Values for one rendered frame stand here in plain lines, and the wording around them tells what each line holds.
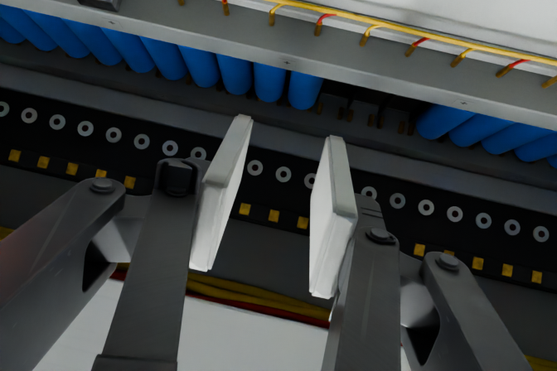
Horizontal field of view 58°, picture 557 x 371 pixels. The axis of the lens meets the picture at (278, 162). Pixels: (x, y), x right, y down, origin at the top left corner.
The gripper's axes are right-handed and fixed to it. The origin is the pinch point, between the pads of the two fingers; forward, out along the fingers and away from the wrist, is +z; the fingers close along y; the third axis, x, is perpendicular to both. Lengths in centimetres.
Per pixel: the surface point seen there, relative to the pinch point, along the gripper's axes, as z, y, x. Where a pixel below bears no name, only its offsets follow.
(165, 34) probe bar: 6.7, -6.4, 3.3
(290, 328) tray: 0.4, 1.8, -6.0
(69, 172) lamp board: 14.8, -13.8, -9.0
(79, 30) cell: 9.9, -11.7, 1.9
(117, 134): 16.6, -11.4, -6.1
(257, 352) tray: -0.2, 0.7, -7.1
